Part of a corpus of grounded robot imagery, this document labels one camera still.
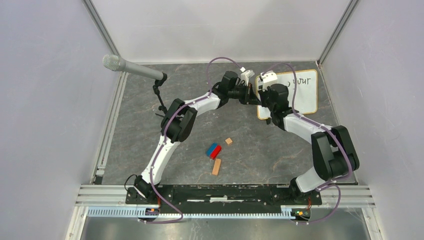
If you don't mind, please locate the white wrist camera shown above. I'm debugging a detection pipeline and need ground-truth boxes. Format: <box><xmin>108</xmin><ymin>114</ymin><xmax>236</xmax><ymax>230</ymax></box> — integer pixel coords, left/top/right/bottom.
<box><xmin>239</xmin><ymin>67</ymin><xmax>255</xmax><ymax>86</ymax></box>
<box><xmin>257</xmin><ymin>71</ymin><xmax>278</xmax><ymax>92</ymax></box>

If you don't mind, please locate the black microphone tripod stand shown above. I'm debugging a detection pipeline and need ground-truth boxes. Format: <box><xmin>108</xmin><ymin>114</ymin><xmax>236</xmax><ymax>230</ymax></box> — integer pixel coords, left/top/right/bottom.
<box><xmin>152</xmin><ymin>79</ymin><xmax>168</xmax><ymax>114</ymax></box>

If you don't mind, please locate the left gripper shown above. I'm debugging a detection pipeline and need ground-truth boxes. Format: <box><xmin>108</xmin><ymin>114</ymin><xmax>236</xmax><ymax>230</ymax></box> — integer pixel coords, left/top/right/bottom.
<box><xmin>228</xmin><ymin>83</ymin><xmax>262</xmax><ymax>107</ymax></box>

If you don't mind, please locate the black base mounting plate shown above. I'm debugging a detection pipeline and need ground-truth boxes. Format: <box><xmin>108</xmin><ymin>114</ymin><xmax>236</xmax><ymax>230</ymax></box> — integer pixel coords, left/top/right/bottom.
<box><xmin>125</xmin><ymin>184</ymin><xmax>322</xmax><ymax>215</ymax></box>

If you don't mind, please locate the white whiteboard wooden frame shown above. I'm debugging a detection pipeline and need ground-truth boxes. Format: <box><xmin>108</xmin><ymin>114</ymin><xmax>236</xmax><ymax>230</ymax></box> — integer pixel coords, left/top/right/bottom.
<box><xmin>276</xmin><ymin>69</ymin><xmax>318</xmax><ymax>115</ymax></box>

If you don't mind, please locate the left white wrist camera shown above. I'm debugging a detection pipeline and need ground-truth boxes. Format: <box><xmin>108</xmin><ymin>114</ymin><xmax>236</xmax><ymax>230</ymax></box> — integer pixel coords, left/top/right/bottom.
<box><xmin>239</xmin><ymin>67</ymin><xmax>255</xmax><ymax>86</ymax></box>

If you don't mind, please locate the silver microphone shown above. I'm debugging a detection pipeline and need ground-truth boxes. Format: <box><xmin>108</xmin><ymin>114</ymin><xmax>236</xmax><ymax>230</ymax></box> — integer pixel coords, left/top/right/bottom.
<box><xmin>102</xmin><ymin>54</ymin><xmax>168</xmax><ymax>81</ymax></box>

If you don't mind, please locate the long wooden block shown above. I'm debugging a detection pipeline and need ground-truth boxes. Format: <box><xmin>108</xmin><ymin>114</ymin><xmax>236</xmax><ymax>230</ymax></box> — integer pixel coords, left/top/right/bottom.
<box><xmin>211</xmin><ymin>158</ymin><xmax>222</xmax><ymax>176</ymax></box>

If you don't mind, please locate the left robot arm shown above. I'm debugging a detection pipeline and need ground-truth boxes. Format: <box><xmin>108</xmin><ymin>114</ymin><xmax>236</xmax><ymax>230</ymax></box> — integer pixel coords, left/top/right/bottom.
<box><xmin>134</xmin><ymin>69</ymin><xmax>258</xmax><ymax>204</ymax></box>

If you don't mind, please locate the blue and red block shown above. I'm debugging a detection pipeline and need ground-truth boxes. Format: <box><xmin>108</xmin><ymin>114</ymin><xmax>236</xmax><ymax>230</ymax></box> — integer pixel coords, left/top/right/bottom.
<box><xmin>206</xmin><ymin>142</ymin><xmax>222</xmax><ymax>160</ymax></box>

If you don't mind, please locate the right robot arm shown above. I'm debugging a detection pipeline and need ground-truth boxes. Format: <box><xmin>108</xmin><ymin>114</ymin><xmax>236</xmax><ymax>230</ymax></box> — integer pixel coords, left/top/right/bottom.
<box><xmin>258</xmin><ymin>83</ymin><xmax>360</xmax><ymax>204</ymax></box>

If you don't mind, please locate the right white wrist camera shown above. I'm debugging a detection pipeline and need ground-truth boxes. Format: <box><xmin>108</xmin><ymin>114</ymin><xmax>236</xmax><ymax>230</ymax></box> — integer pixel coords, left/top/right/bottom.
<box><xmin>257</xmin><ymin>71</ymin><xmax>278</xmax><ymax>92</ymax></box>

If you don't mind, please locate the aluminium rail frame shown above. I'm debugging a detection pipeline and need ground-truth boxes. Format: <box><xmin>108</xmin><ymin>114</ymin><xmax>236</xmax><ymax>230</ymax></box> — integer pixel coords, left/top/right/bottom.
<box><xmin>65</xmin><ymin>184</ymin><xmax>384</xmax><ymax>240</ymax></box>

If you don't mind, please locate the purple cable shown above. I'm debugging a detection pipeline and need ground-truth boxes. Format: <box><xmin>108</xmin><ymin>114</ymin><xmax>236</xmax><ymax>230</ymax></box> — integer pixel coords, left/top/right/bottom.
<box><xmin>263</xmin><ymin>62</ymin><xmax>354</xmax><ymax>225</ymax></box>
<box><xmin>138</xmin><ymin>56</ymin><xmax>243</xmax><ymax>225</ymax></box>

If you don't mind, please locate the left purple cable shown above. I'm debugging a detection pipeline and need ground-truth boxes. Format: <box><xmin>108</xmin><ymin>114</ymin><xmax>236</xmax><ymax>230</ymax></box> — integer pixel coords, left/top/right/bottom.
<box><xmin>138</xmin><ymin>56</ymin><xmax>243</xmax><ymax>225</ymax></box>

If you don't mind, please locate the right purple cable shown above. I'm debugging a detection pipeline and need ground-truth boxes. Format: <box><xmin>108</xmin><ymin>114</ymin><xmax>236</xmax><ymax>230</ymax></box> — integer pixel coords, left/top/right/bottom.
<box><xmin>263</xmin><ymin>62</ymin><xmax>354</xmax><ymax>225</ymax></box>

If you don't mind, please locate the small wooden cube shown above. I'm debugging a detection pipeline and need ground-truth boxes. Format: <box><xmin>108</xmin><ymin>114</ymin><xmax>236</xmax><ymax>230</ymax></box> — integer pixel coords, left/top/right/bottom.
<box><xmin>225</xmin><ymin>138</ymin><xmax>233</xmax><ymax>145</ymax></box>

